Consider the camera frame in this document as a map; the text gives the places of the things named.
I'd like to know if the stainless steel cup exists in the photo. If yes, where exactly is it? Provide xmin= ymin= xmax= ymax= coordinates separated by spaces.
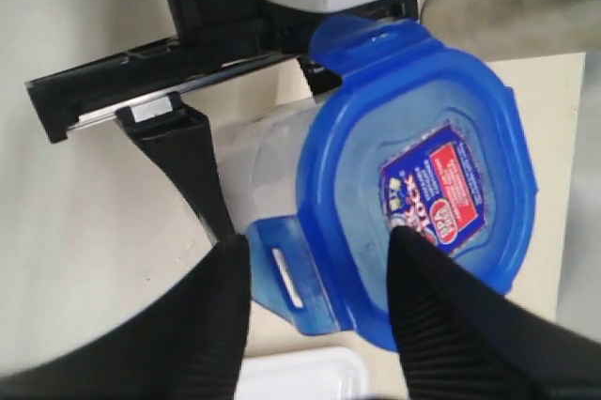
xmin=421 ymin=0 xmax=600 ymax=62

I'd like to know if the white plastic tray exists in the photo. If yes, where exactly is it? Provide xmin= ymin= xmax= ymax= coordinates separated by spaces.
xmin=235 ymin=346 xmax=370 ymax=399

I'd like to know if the clear plastic tall container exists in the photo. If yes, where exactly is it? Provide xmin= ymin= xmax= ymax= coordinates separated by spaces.
xmin=213 ymin=101 xmax=320 ymax=232

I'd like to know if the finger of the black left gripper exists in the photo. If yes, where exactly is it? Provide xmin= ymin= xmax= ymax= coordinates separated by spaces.
xmin=116 ymin=93 xmax=235 ymax=241

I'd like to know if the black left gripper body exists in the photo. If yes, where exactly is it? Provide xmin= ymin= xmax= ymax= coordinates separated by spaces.
xmin=25 ymin=0 xmax=419 ymax=144

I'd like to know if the blue plastic lid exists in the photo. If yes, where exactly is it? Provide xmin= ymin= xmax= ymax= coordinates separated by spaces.
xmin=245 ymin=16 xmax=537 ymax=350

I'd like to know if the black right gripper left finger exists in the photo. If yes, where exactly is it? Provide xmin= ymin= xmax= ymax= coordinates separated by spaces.
xmin=1 ymin=235 xmax=251 ymax=399

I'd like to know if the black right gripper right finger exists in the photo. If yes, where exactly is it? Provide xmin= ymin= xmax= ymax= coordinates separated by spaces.
xmin=387 ymin=226 xmax=600 ymax=399

